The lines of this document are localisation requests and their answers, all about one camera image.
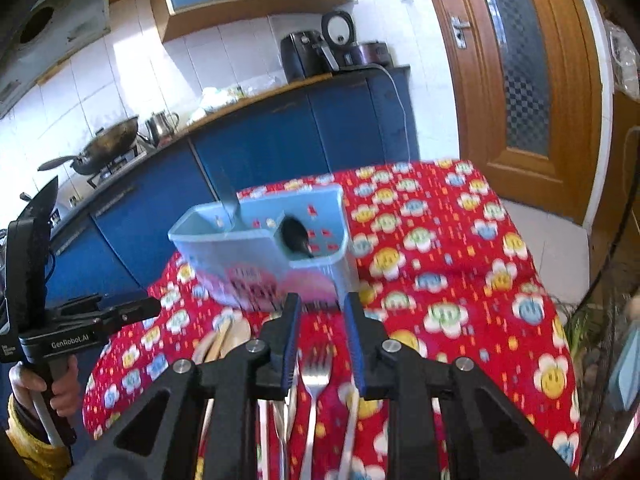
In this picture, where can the metal kettle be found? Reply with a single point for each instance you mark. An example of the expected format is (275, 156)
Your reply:
(160, 127)

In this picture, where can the red floral tablecloth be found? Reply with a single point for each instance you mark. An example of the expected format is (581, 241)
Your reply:
(450, 270)

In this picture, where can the white chopstick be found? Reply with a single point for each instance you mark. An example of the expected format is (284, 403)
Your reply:
(350, 440)

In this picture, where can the wooden spoon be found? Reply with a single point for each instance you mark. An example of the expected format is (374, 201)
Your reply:
(239, 332)

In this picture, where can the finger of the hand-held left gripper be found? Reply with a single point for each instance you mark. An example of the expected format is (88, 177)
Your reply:
(135, 312)

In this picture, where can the person's left hand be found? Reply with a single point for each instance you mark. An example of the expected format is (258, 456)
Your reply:
(62, 390)

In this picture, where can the black air fryer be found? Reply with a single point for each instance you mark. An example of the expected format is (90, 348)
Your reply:
(300, 57)

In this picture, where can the grey range hood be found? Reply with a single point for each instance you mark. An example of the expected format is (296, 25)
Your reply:
(65, 20)

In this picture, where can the black spoon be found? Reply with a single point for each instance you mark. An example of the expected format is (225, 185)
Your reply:
(295, 237)

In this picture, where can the wooden chopstick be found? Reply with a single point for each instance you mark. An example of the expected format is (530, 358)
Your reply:
(225, 332)
(215, 347)

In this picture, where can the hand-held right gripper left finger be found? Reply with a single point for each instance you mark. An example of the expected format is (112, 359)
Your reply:
(291, 340)

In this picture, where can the metal fork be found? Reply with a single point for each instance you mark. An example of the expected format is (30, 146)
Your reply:
(316, 375)

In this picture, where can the small black wok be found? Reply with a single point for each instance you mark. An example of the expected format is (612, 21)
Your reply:
(47, 200)

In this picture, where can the wooden door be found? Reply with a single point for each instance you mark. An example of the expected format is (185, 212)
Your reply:
(450, 110)

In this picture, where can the gas stove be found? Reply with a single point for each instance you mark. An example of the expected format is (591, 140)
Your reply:
(120, 166)

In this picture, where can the black rice cooker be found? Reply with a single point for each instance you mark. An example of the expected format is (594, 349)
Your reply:
(370, 52)

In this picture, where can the light blue plastic object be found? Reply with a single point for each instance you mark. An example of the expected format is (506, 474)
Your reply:
(630, 370)

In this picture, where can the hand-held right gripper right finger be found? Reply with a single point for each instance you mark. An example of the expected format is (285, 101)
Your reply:
(354, 340)

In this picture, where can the white cloth bundle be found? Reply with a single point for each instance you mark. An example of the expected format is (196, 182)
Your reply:
(215, 97)

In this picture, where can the person's left forearm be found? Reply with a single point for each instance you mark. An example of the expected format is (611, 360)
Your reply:
(30, 452)

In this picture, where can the light blue utensil holder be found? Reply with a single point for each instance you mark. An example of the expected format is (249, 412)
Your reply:
(250, 260)

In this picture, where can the metal spoon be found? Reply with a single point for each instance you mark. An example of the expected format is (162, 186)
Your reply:
(287, 435)
(230, 200)

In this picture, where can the blue base cabinets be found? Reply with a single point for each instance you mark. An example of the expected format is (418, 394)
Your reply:
(275, 125)

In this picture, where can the clear plastic bag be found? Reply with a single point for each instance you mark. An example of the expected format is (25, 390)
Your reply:
(627, 55)

